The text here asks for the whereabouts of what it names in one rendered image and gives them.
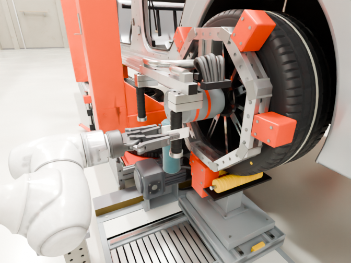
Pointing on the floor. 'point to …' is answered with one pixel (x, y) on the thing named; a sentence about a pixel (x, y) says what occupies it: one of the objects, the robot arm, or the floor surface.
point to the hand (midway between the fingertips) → (175, 131)
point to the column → (79, 254)
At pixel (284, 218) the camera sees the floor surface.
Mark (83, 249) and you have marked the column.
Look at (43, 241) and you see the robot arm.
